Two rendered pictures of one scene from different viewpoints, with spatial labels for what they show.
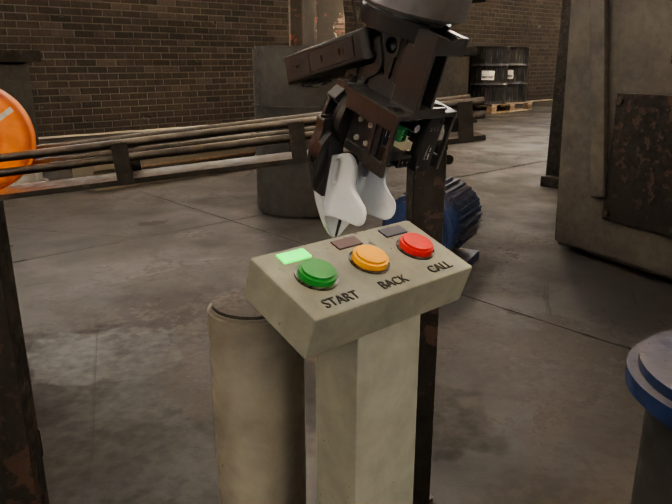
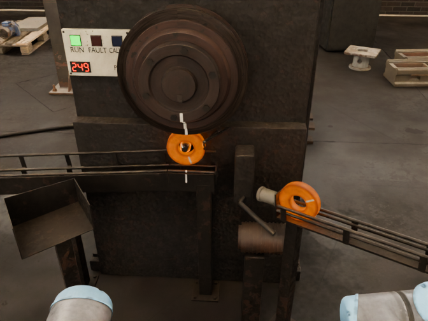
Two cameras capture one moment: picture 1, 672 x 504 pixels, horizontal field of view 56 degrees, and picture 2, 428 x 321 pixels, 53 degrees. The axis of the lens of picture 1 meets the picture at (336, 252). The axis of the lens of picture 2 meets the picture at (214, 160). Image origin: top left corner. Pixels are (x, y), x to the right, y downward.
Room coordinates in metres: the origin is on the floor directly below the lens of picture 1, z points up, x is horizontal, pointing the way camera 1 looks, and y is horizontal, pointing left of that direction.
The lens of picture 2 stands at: (-0.22, -0.20, 1.66)
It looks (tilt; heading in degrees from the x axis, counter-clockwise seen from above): 31 degrees down; 46
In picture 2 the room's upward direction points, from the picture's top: straight up
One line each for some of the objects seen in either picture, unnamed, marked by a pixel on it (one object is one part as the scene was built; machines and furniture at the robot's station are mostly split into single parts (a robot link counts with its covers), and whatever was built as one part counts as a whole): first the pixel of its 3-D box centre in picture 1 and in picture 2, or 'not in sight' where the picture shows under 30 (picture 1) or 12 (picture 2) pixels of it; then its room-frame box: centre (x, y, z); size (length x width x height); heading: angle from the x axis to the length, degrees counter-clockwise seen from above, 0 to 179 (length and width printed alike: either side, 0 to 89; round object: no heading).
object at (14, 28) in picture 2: not in sight; (13, 28); (1.80, 5.61, 0.25); 0.40 x 0.24 x 0.22; 42
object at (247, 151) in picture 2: not in sight; (244, 174); (0.91, 0.80, 0.68); 0.11 x 0.08 x 0.24; 42
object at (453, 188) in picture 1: (439, 220); not in sight; (2.56, -0.43, 0.17); 0.57 x 0.31 x 0.34; 152
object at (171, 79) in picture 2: not in sight; (179, 83); (0.67, 0.90, 1.11); 0.28 x 0.06 x 0.28; 132
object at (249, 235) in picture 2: not in sight; (262, 273); (0.87, 0.63, 0.27); 0.22 x 0.13 x 0.53; 132
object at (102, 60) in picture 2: not in sight; (99, 53); (0.60, 1.29, 1.15); 0.26 x 0.02 x 0.18; 132
